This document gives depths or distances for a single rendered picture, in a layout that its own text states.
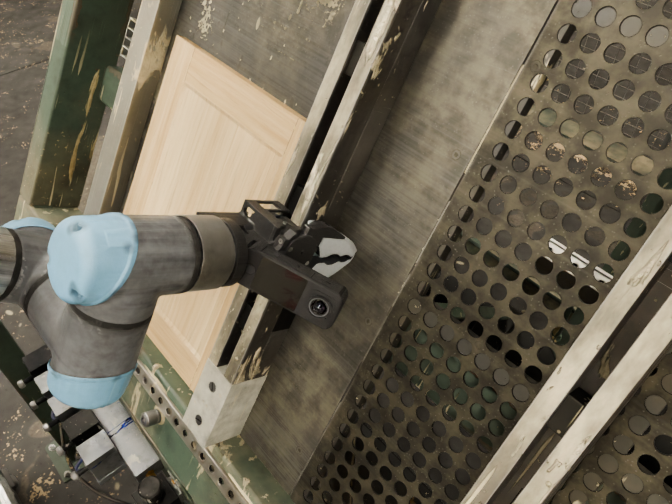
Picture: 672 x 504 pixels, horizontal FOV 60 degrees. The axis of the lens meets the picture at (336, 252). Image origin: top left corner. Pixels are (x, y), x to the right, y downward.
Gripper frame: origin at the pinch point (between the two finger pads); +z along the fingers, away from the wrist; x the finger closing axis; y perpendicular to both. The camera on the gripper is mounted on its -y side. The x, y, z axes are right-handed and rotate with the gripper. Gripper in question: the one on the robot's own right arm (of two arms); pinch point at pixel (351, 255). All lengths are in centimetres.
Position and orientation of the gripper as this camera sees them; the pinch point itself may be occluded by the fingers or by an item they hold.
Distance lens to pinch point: 73.4
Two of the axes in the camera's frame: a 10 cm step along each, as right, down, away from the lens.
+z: 6.4, -0.4, 7.6
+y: -6.5, -5.5, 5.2
